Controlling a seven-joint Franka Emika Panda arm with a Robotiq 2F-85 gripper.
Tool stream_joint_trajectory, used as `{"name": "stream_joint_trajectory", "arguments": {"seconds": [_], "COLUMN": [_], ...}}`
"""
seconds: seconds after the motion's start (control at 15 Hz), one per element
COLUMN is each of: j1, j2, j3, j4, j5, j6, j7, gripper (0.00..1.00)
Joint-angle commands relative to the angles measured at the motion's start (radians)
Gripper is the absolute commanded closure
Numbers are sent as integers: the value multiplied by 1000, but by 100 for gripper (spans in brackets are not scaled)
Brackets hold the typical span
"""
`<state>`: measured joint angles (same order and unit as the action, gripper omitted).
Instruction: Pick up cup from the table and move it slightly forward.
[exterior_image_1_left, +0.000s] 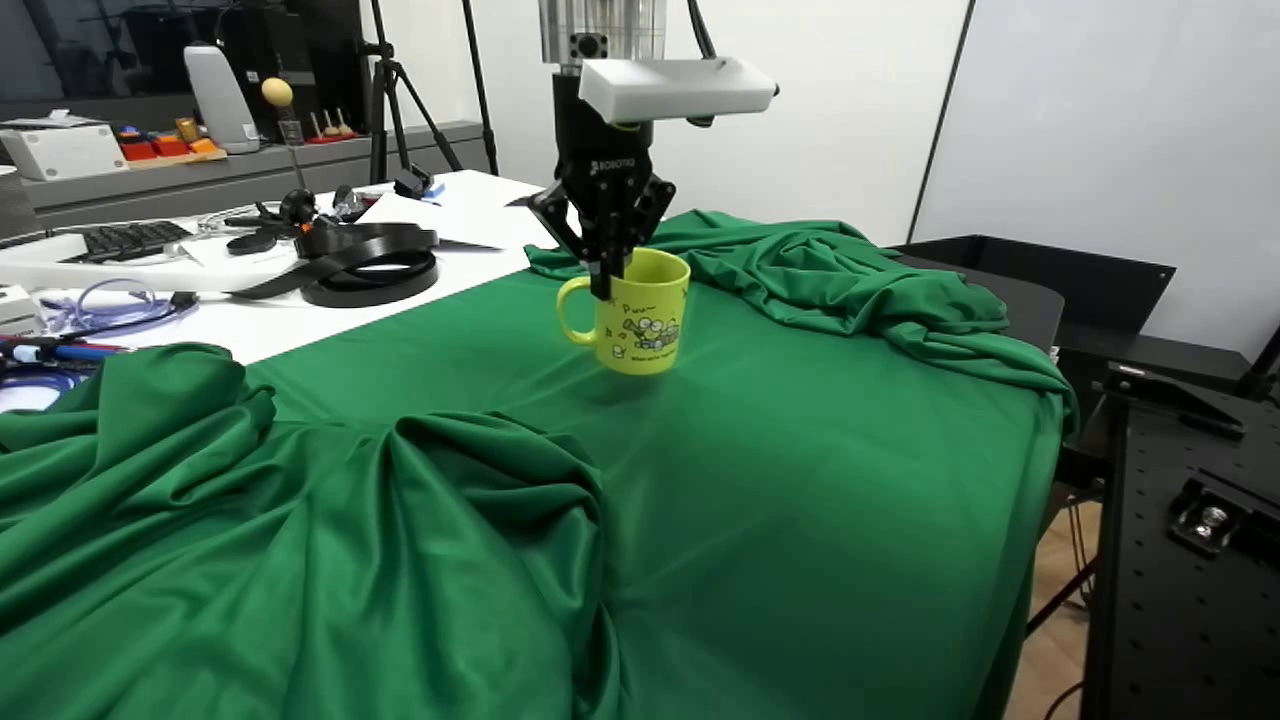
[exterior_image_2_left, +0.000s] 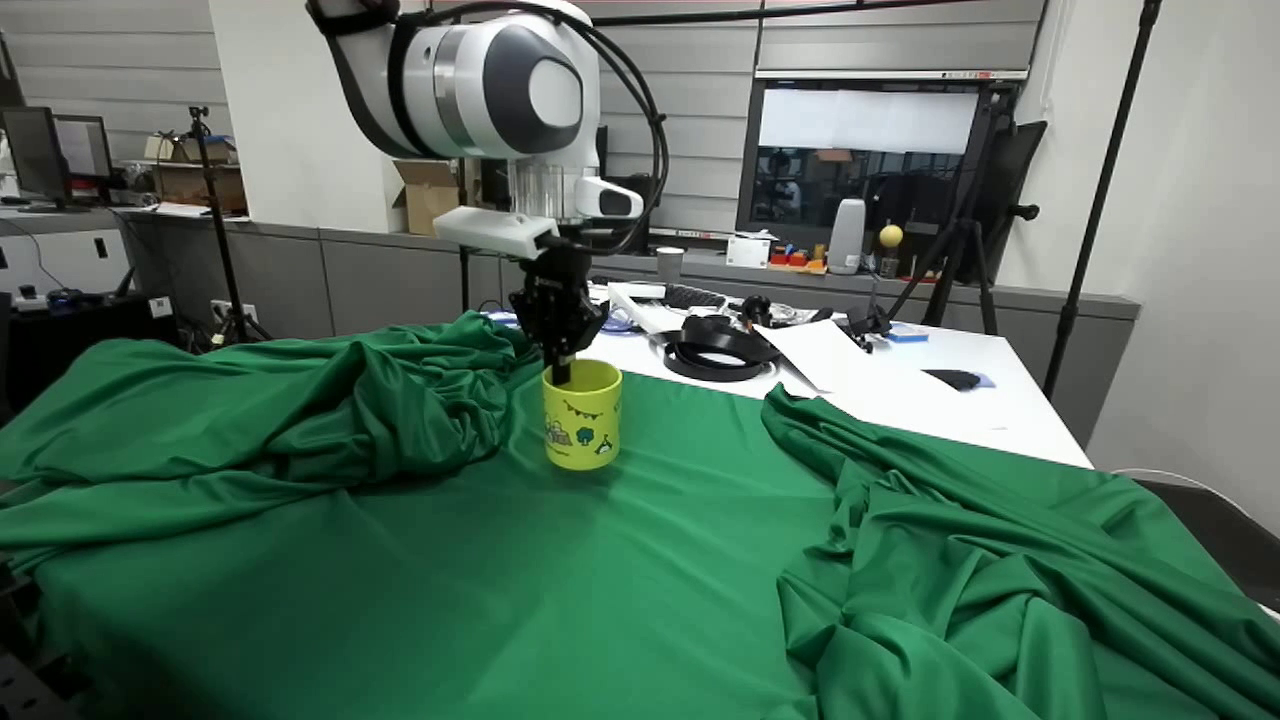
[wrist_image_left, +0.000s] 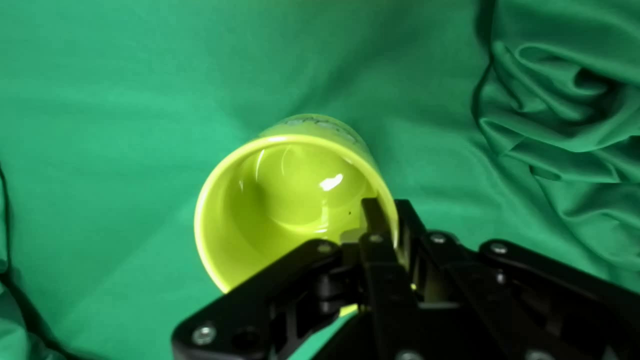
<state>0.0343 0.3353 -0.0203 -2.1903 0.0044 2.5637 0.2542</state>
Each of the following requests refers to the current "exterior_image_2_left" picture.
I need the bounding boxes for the yellow-green ceramic mug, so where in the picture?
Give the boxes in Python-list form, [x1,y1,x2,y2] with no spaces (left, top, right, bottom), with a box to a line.
[536,355,627,477]

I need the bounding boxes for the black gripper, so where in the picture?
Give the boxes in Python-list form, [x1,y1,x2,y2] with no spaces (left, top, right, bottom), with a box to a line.
[510,238,613,392]

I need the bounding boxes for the tall cardboard box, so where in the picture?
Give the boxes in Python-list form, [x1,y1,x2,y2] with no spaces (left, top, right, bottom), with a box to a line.
[393,156,469,239]

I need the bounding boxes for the dark computer monitor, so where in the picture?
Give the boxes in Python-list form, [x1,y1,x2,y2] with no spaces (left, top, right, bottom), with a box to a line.
[0,102,77,211]

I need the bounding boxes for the black tripod with panel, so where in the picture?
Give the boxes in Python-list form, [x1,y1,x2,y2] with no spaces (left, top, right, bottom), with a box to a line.
[884,89,1054,335]

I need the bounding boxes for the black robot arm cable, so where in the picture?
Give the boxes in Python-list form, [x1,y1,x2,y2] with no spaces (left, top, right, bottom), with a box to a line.
[420,0,671,256]

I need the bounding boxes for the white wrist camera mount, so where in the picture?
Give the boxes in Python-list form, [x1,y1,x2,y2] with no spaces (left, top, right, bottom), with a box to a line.
[430,169,649,264]

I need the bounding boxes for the white paper sheet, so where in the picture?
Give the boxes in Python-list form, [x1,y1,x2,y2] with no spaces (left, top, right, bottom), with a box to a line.
[766,315,938,404]

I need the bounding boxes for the grey counter cabinet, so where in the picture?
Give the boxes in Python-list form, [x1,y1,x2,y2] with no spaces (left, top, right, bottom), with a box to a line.
[117,206,471,345]

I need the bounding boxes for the thin black tripod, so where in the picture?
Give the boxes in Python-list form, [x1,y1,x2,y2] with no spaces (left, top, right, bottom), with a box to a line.
[180,102,275,353]

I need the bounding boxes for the green fabric cloth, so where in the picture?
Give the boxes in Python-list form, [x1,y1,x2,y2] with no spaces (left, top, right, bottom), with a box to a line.
[0,308,1280,720]

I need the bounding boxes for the white cylindrical container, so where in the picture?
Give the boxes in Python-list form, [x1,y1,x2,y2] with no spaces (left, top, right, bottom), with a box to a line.
[824,197,874,279]

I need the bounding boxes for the black coiled cable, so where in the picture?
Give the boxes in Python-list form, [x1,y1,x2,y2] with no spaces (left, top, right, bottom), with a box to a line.
[659,308,780,387]

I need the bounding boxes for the small black flat object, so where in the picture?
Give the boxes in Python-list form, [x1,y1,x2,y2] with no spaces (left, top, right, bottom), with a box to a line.
[919,363,993,396]

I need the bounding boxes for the wide cardboard box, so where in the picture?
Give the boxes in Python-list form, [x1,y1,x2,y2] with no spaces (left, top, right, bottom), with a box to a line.
[149,156,252,219]

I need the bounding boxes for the dark glass window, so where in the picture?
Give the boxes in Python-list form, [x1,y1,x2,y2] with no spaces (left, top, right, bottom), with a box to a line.
[738,78,1025,264]

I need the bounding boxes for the black slanted pole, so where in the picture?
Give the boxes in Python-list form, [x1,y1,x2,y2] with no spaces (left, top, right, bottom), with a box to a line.
[1037,0,1169,404]

